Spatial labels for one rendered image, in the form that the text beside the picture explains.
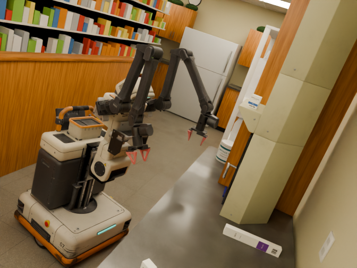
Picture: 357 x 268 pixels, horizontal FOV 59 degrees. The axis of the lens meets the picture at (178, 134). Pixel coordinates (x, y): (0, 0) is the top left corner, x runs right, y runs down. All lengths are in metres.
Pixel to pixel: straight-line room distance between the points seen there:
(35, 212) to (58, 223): 0.21
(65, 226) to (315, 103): 1.76
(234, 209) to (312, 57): 0.81
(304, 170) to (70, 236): 1.55
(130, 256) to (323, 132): 1.22
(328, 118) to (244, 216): 0.70
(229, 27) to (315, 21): 5.74
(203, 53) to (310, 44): 5.16
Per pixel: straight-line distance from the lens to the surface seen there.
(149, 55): 1.66
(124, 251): 1.26
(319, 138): 1.91
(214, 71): 6.51
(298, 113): 1.54
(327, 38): 1.51
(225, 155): 2.34
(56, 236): 2.39
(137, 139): 1.76
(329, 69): 1.58
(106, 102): 1.89
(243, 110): 1.51
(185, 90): 6.69
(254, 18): 7.14
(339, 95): 1.88
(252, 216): 1.72
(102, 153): 2.16
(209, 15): 7.31
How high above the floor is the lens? 1.76
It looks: 18 degrees down
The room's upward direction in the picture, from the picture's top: 19 degrees clockwise
